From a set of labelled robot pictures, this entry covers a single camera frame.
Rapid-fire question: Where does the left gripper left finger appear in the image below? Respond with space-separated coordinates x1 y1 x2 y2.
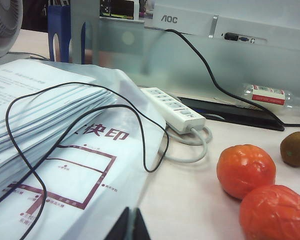
109 206 131 240

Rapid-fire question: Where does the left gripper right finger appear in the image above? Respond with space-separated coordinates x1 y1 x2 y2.
133 207 152 240

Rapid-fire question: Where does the orange plastic mandarin fruit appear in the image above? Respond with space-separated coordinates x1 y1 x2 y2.
216 144 277 200
239 184 300 240

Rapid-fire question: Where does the brown kiwi fruit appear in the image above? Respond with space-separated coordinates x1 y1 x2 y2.
279 131 300 168

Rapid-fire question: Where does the white printed plastic bag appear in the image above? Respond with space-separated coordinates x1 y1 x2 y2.
0 58 167 240

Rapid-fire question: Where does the white power strip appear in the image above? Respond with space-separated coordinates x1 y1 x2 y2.
139 86 206 135

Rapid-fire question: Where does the stack of printed papers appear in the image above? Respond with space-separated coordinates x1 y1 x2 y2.
0 61 118 191

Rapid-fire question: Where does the frosted glass desk partition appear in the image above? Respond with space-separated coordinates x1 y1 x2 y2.
97 17 300 106

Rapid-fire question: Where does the clear bottle with red label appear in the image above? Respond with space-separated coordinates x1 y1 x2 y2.
241 82 300 118

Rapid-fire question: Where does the blue file holder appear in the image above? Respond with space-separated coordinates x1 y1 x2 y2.
46 5 72 63

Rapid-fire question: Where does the white desk fan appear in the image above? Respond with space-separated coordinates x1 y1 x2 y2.
0 0 24 59

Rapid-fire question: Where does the white AOC monitor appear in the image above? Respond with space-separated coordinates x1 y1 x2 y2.
144 0 300 55

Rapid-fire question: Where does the thin black cable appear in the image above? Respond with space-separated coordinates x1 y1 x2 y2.
0 81 170 240

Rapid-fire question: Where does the grey power strip cord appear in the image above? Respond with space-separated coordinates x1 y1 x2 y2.
162 124 213 165

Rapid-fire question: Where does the thick black monitor cable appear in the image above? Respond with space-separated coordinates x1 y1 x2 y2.
164 28 300 126

